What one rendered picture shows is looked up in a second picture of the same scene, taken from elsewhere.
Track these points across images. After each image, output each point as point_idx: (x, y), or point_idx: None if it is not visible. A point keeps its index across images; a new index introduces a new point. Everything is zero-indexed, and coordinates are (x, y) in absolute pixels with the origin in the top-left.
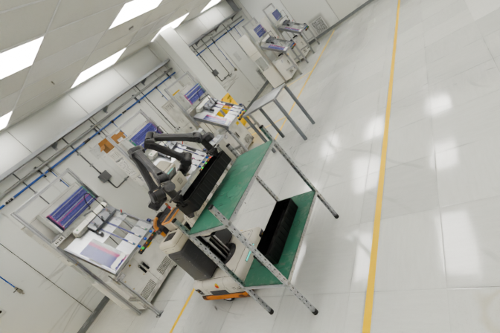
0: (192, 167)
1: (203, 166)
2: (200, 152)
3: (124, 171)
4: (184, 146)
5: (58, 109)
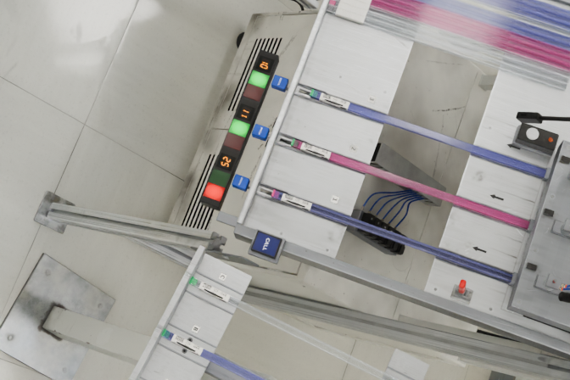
0: (333, 68)
1: (254, 88)
2: (299, 240)
3: None
4: (447, 298)
5: None
